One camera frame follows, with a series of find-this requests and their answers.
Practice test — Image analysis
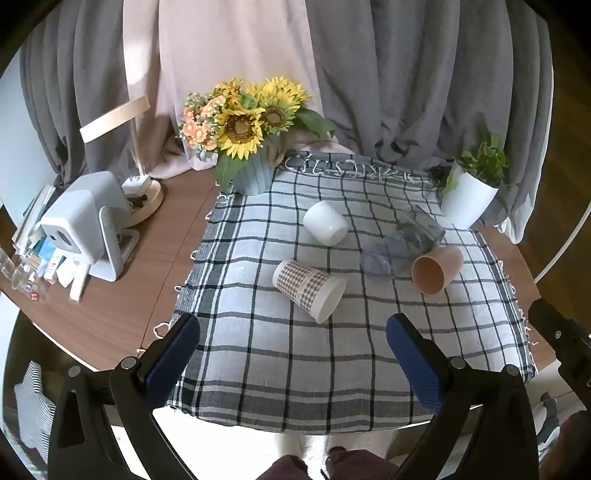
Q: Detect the person's leg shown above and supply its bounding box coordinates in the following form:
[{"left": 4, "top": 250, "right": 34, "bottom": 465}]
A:
[
  {"left": 325, "top": 447, "right": 402, "bottom": 480},
  {"left": 259, "top": 455, "right": 310, "bottom": 480}
]

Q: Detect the white plant pot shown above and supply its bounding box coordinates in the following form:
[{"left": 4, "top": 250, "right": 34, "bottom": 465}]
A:
[{"left": 441, "top": 161, "right": 500, "bottom": 229}]

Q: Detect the pale pink curtain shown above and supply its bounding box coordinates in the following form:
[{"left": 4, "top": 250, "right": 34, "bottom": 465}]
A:
[{"left": 124, "top": 0, "right": 362, "bottom": 182}]

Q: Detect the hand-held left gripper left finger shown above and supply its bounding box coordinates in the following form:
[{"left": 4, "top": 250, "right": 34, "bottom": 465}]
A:
[{"left": 48, "top": 313, "right": 201, "bottom": 480}]

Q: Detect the white projector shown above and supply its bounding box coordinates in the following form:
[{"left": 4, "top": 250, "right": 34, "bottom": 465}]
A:
[{"left": 39, "top": 171, "right": 140, "bottom": 281}]

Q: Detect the blue-grey ribbed flower pot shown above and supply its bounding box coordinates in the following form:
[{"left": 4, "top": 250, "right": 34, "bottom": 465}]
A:
[{"left": 229, "top": 147, "right": 276, "bottom": 196}]

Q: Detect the stack of books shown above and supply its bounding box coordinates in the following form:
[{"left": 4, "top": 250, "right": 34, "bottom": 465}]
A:
[{"left": 11, "top": 184, "right": 58, "bottom": 259}]

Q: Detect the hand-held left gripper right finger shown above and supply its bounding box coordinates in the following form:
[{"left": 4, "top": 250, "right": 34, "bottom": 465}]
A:
[{"left": 385, "top": 313, "right": 539, "bottom": 480}]

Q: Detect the sunflower bouquet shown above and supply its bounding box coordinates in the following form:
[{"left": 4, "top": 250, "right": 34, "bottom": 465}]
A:
[{"left": 178, "top": 76, "right": 336, "bottom": 191}]

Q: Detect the white remote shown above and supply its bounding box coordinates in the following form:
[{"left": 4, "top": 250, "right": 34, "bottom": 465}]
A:
[{"left": 69, "top": 261, "right": 89, "bottom": 303}]

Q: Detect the white round hoop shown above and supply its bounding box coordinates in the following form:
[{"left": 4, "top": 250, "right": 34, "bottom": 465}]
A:
[{"left": 533, "top": 55, "right": 591, "bottom": 284}]

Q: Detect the person's left leg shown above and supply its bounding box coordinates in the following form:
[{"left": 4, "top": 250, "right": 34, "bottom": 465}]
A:
[{"left": 259, "top": 455, "right": 310, "bottom": 480}]

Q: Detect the peach cup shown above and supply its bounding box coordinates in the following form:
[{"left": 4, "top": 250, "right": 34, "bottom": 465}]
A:
[{"left": 411, "top": 246, "right": 464, "bottom": 295}]

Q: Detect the white cup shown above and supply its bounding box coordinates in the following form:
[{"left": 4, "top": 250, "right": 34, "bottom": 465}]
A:
[{"left": 302, "top": 200, "right": 348, "bottom": 247}]

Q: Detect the person's right leg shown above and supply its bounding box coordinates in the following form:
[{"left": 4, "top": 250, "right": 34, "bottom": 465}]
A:
[{"left": 325, "top": 447, "right": 402, "bottom": 480}]

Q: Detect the striped cushion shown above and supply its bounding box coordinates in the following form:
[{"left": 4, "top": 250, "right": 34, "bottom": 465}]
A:
[{"left": 14, "top": 361, "right": 57, "bottom": 450}]

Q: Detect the white wooden desk lamp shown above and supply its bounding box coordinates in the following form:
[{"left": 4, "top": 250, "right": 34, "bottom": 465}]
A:
[{"left": 79, "top": 28, "right": 165, "bottom": 228}]

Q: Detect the grey curtain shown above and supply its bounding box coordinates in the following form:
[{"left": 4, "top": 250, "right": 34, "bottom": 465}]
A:
[
  {"left": 307, "top": 0, "right": 555, "bottom": 243},
  {"left": 18, "top": 0, "right": 160, "bottom": 175}
]

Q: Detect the small clear measuring cup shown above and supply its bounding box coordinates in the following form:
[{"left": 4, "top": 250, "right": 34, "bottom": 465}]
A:
[{"left": 9, "top": 263, "right": 51, "bottom": 303}]

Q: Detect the checked grey white cloth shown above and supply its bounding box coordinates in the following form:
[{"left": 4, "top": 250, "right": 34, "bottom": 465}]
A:
[{"left": 166, "top": 150, "right": 539, "bottom": 435}]

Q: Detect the checked paper cup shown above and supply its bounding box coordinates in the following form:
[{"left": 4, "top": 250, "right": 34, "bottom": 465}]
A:
[{"left": 272, "top": 259, "right": 347, "bottom": 324}]

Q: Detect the white charger plug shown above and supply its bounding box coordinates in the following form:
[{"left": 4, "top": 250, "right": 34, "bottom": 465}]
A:
[{"left": 121, "top": 174, "right": 152, "bottom": 197}]

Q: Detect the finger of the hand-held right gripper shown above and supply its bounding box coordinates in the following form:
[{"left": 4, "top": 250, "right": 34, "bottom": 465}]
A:
[{"left": 528, "top": 298, "right": 591, "bottom": 388}]

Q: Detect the clear plastic bottle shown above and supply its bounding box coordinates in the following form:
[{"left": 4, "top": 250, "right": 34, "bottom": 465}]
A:
[{"left": 360, "top": 205, "right": 446, "bottom": 278}]

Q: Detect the green leafy plant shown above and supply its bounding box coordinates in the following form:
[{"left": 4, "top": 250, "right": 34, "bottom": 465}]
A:
[{"left": 443, "top": 133, "right": 519, "bottom": 192}]

